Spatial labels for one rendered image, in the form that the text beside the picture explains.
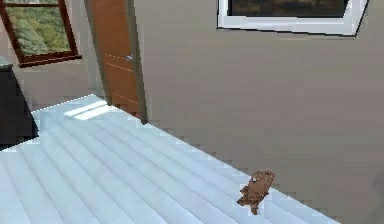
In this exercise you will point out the orange wooden room door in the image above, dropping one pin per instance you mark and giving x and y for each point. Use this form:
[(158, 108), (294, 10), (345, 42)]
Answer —
[(115, 50)]

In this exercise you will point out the brown teddy bear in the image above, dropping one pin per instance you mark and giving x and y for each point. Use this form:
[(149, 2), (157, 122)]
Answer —
[(256, 190)]

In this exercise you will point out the red-brown framed window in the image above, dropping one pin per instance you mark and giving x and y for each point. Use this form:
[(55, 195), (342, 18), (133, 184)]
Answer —
[(39, 30)]

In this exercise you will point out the black cabinet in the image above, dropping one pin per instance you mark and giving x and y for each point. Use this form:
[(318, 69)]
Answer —
[(13, 106)]

